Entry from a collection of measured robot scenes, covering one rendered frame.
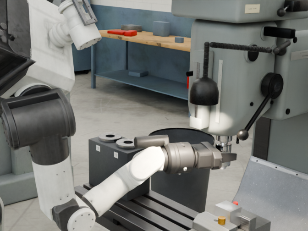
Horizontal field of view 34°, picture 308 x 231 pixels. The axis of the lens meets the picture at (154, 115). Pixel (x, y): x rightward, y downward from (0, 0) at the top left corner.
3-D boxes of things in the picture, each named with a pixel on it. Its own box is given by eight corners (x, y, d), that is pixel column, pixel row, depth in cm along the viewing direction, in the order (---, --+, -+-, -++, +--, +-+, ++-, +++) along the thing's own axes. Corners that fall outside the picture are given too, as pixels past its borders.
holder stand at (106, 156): (127, 201, 183) (127, 150, 177) (88, 184, 197) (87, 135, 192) (150, 192, 191) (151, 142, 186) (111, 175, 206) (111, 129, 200)
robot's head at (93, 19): (67, 39, 121) (81, 25, 115) (51, 7, 121) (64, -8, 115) (87, 33, 125) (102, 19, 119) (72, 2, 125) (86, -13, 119)
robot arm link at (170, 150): (182, 172, 138) (143, 175, 135) (170, 175, 148) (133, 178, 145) (177, 131, 140) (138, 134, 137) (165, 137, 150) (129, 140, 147)
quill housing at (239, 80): (233, 145, 133) (241, 23, 124) (177, 127, 147) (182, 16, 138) (274, 131, 145) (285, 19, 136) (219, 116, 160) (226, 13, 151)
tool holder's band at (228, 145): (211, 145, 147) (212, 142, 147) (222, 142, 150) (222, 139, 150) (224, 150, 144) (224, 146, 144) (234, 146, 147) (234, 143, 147)
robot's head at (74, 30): (65, 55, 120) (91, 38, 116) (46, 18, 120) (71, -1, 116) (81, 52, 126) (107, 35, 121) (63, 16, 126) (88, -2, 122)
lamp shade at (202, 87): (184, 102, 124) (185, 78, 123) (196, 97, 130) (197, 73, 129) (211, 107, 121) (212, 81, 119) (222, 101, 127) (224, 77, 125)
